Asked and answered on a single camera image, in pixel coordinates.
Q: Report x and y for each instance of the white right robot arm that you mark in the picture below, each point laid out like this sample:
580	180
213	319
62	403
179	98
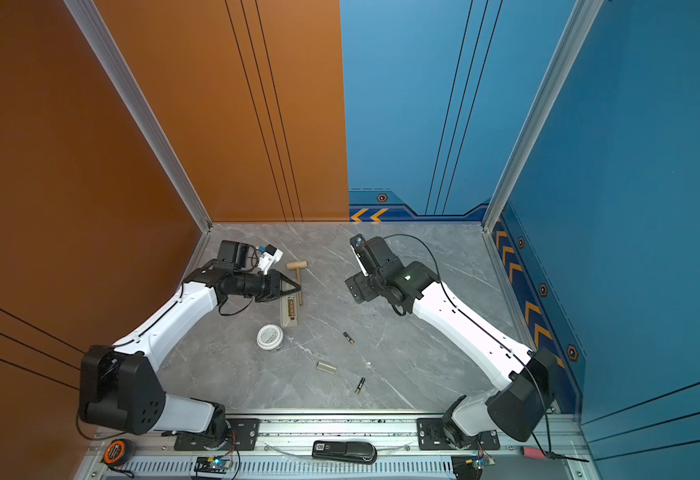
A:
523	379

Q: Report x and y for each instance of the pink handled screwdriver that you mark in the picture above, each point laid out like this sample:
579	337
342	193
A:
539	454

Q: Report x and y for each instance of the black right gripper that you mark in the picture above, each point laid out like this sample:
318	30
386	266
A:
357	286

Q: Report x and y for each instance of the circuit board right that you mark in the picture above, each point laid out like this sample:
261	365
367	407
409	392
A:
471	467

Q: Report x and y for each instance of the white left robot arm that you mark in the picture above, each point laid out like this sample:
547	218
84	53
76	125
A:
119	388

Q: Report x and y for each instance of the wooden mallet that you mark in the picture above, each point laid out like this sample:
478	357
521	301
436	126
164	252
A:
297	267

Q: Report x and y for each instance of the aluminium corner post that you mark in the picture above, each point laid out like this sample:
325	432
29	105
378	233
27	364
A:
94	29
575	32

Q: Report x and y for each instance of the black handheld scanner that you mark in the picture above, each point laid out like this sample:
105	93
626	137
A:
355	452

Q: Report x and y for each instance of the green circuit board left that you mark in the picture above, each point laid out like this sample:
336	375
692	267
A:
213	467

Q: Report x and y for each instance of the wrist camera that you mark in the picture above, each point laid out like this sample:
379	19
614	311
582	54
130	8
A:
268	256
358	245

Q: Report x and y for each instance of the remote battery cover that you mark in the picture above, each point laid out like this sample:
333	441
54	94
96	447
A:
326	367

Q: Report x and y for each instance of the aluminium corner post left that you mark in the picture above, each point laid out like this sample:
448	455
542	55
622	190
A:
94	29

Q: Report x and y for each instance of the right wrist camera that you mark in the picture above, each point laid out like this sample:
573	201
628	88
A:
358	245

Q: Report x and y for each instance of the aluminium corner post right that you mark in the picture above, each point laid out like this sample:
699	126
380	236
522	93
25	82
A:
575	32

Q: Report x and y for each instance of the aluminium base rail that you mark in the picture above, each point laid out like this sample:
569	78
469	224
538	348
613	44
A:
410	445

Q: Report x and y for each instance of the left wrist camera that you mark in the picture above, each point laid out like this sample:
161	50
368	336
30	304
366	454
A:
268	256

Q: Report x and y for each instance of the black AAA battery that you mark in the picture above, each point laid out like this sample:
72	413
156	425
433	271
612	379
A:
360	385
348	338

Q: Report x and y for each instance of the orange tape measure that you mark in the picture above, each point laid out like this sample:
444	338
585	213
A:
118	453

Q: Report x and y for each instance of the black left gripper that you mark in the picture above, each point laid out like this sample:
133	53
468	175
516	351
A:
275	286

